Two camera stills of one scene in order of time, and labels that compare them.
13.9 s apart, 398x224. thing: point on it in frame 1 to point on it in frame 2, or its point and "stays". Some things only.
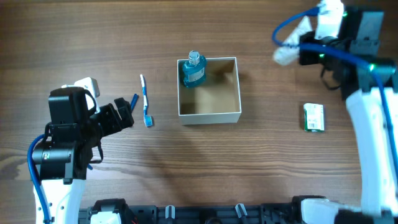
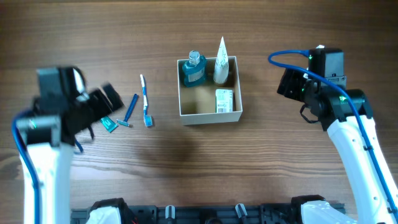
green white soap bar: [314, 115] to [224, 100]
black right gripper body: [308, 50] to [290, 84]
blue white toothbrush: [148, 119] stays
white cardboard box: [217, 101] stays
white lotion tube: [288, 55] to [221, 68]
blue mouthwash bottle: [194, 71] stays
